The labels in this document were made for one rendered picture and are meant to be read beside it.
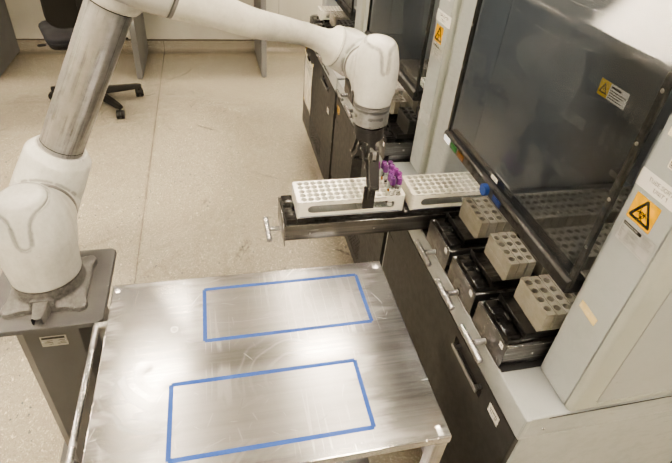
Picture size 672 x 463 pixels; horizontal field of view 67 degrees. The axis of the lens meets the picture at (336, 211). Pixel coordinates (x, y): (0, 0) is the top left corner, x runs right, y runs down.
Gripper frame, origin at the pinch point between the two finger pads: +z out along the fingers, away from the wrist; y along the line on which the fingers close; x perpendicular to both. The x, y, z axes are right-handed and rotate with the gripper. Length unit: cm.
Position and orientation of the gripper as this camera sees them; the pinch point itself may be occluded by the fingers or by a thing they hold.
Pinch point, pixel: (361, 189)
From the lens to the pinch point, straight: 138.6
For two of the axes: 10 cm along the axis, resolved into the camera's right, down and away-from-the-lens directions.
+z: -0.7, 8.0, 6.0
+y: 2.2, 6.0, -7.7
